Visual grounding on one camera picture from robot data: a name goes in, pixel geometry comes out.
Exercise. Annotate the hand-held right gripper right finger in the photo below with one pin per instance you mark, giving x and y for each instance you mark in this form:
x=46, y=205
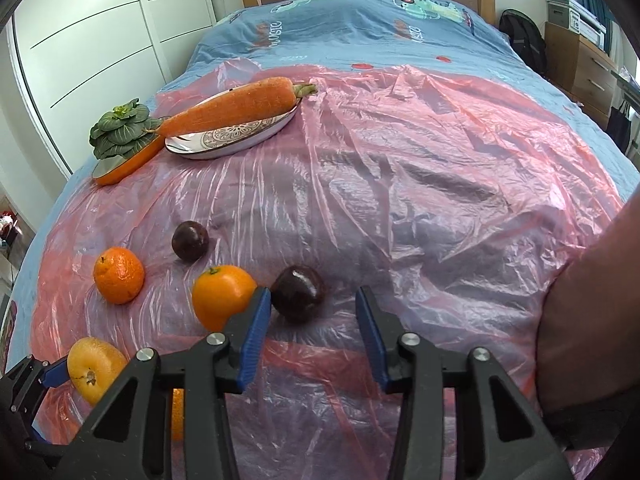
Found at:
x=372, y=340

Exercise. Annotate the patterned white plate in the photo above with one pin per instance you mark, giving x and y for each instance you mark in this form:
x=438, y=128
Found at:
x=235, y=140

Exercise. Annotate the orange dish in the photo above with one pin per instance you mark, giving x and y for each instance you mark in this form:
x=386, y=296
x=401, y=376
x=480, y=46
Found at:
x=130, y=165

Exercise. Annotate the carrot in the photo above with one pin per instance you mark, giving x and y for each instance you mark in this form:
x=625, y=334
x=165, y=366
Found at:
x=225, y=107

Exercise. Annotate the teal curtain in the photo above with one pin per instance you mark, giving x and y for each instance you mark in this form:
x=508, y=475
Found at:
x=597, y=10

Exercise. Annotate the black backpack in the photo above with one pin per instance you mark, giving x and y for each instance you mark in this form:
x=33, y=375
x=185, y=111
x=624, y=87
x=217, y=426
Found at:
x=522, y=40

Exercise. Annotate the pink plastic sheet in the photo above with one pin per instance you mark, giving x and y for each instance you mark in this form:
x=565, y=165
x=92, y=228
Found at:
x=400, y=185

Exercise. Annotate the white wardrobe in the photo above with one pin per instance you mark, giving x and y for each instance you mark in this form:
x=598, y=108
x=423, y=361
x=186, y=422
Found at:
x=100, y=50

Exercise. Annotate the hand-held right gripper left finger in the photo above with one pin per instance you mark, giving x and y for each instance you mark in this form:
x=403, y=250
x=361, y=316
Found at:
x=255, y=340

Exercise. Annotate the wooden dresser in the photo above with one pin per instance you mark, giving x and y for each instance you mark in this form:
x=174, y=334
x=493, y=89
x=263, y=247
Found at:
x=580, y=75

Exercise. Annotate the orange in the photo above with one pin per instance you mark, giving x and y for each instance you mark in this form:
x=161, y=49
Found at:
x=222, y=295
x=119, y=275
x=177, y=415

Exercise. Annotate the white printer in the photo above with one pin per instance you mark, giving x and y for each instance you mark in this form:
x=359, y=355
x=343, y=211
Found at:
x=590, y=22

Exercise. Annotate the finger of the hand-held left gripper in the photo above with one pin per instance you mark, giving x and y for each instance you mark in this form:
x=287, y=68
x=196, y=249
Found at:
x=45, y=452
x=25, y=385

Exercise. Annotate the dark purple plum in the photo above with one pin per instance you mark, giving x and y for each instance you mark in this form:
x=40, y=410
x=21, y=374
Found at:
x=190, y=241
x=300, y=292

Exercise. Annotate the dark blue bag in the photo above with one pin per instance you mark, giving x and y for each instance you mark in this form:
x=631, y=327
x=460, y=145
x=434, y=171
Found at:
x=620, y=127

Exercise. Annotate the green leafy vegetable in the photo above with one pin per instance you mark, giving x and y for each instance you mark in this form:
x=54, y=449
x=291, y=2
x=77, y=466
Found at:
x=120, y=130

